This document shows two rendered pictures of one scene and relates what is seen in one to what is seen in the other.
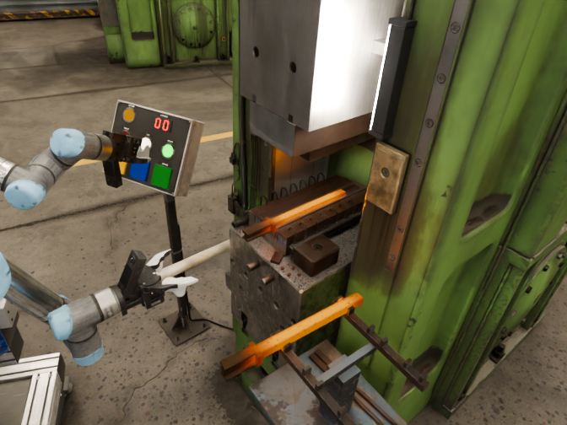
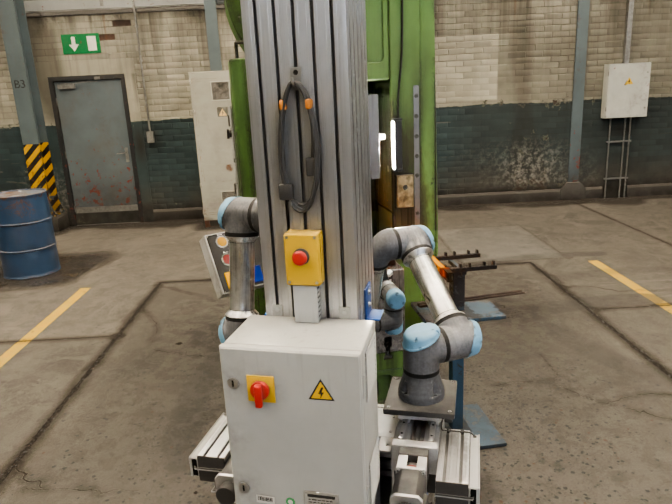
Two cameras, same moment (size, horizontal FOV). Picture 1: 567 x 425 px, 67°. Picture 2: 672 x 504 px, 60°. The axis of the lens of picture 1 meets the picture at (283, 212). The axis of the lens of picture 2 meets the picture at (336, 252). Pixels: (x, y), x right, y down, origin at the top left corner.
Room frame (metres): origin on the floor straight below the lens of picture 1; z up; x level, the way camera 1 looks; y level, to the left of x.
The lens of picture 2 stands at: (-0.28, 2.52, 1.80)
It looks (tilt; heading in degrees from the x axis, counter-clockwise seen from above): 16 degrees down; 301
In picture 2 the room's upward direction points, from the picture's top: 3 degrees counter-clockwise
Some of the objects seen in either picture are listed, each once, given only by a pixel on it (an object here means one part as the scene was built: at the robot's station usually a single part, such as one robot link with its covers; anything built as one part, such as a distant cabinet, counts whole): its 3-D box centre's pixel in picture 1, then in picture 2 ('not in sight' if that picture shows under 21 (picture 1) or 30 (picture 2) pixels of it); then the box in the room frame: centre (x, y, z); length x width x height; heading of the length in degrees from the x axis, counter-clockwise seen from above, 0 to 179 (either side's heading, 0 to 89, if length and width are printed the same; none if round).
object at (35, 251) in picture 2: not in sight; (25, 232); (5.82, -1.13, 0.44); 0.59 x 0.59 x 0.88
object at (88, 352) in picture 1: (82, 339); (390, 320); (0.69, 0.50, 0.88); 0.11 x 0.08 x 0.11; 50
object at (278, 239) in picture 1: (313, 208); not in sight; (1.23, -0.11, 0.96); 0.42 x 0.20 x 0.09; 131
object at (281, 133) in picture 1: (325, 112); not in sight; (1.23, -0.11, 1.32); 0.42 x 0.20 x 0.10; 131
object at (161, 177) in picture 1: (162, 176); not in sight; (1.30, 0.44, 1.01); 0.07 x 0.05 x 0.07; 66
